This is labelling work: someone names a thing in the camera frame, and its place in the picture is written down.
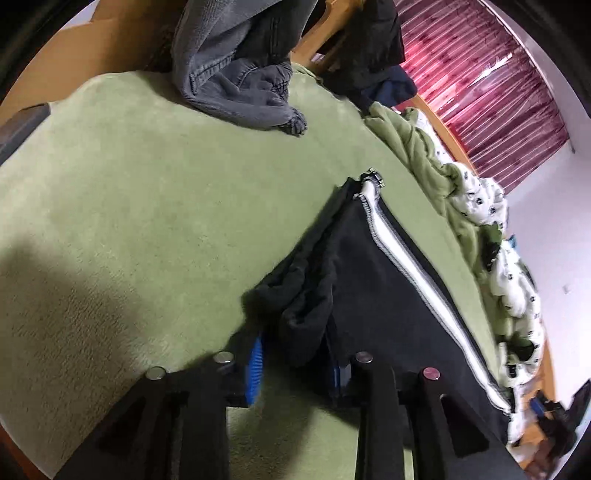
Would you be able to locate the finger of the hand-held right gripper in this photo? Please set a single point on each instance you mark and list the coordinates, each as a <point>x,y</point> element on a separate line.
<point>538,408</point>

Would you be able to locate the green fleece blanket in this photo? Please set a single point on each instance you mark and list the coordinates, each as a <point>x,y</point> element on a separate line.
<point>138,184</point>

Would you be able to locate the red striped curtain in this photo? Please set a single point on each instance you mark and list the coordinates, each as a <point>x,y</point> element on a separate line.
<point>480,83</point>

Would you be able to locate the white green flower-print quilt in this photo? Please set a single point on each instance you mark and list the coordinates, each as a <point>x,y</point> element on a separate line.
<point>466,194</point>

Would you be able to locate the black jacket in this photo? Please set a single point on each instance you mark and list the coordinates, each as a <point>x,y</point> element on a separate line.
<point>369,41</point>

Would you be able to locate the wooden bed frame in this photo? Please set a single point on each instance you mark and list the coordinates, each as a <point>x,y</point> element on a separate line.
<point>318,46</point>

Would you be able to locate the black pants with white stripe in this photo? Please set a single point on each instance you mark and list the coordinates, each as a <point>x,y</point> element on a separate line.
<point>378,286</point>

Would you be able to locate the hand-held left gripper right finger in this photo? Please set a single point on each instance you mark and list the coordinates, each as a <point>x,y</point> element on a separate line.
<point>336,381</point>

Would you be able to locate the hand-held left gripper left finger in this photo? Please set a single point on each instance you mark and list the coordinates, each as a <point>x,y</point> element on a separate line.
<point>256,367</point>

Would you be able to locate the navy blue cloth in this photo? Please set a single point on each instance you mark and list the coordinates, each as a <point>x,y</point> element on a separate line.
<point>395,87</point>

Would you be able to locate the grey jeans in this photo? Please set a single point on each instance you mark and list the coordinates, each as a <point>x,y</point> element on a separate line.
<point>240,83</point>

